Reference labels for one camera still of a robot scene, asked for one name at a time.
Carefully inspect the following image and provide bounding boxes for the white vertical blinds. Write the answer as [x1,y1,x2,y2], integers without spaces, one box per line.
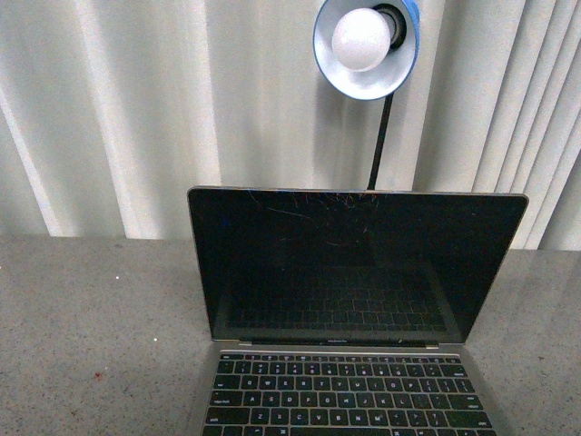
[1,1,580,250]

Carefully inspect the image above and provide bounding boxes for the blue desk lamp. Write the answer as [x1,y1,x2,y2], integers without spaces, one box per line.
[312,0,420,190]

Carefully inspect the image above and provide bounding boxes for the silver laptop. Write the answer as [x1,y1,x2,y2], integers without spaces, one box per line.
[188,186,528,435]

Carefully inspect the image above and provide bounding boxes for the white light bulb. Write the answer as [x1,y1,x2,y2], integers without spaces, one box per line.
[331,8,391,72]

